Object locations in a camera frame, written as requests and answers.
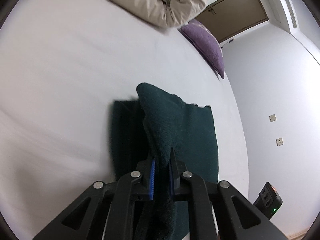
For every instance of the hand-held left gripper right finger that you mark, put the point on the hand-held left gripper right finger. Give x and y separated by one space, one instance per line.
175 177

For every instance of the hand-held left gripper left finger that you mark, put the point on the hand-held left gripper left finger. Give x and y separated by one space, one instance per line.
151 180

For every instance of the dark green sweater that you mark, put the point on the dark green sweater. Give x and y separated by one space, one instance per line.
180 130

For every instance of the bed with grey headboard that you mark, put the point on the bed with grey headboard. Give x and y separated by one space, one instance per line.
75 92

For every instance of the purple cushion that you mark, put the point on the purple cushion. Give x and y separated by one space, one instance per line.
207 46

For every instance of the brown door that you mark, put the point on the brown door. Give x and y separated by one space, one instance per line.
235 12

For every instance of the beige folded duvet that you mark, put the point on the beige folded duvet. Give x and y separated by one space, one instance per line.
160 0

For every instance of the white air vent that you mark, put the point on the white air vent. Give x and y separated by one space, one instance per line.
288 7

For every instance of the wall socket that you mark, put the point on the wall socket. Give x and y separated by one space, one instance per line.
279 141
272 118

